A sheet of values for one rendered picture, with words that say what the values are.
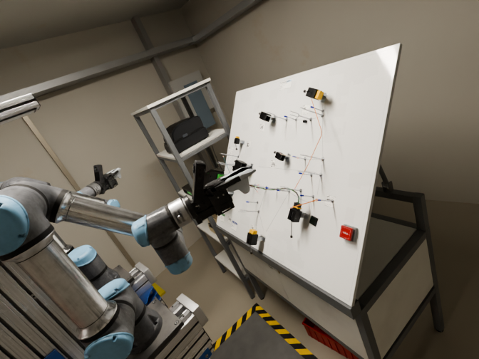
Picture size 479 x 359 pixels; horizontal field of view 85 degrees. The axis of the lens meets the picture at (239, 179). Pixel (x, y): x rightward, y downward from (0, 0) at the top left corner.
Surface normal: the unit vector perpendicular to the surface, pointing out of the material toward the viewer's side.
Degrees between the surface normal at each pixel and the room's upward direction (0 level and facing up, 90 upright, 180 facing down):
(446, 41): 90
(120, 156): 90
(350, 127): 53
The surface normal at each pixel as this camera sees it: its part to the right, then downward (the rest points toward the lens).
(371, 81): -0.84, -0.10
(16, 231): 0.26, 0.15
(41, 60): 0.65, 0.04
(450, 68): -0.65, 0.53
